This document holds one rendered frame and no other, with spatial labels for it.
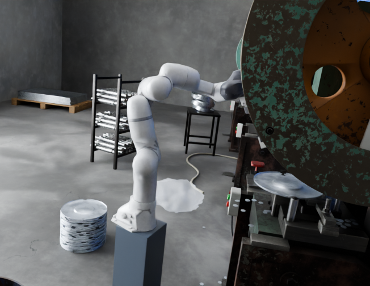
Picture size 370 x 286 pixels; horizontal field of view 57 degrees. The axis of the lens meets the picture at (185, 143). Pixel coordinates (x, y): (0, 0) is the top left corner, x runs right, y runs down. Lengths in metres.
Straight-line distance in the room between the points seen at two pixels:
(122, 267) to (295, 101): 1.19
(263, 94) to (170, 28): 7.28
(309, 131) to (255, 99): 0.17
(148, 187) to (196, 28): 6.73
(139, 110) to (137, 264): 0.72
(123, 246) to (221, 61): 6.67
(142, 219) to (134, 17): 7.08
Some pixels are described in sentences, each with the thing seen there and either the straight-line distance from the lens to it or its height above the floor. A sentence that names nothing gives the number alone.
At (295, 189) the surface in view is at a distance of 1.50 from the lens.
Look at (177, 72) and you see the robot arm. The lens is 1.54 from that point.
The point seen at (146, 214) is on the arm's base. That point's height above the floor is 0.53.
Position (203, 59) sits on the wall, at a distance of 8.06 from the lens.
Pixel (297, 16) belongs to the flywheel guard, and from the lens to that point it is 0.97.
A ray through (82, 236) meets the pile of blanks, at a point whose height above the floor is 0.11.
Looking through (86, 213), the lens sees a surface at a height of 0.23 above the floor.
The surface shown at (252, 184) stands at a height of 0.78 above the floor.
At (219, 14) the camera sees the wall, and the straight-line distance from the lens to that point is 8.08.
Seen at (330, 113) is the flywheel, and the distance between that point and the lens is 1.08.
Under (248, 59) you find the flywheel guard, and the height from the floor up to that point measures 1.28.
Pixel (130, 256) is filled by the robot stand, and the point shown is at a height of 0.32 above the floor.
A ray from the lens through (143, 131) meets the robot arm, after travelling 1.51.
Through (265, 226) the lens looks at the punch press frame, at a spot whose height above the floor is 0.65.
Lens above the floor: 1.29
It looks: 15 degrees down
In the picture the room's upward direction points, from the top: 6 degrees clockwise
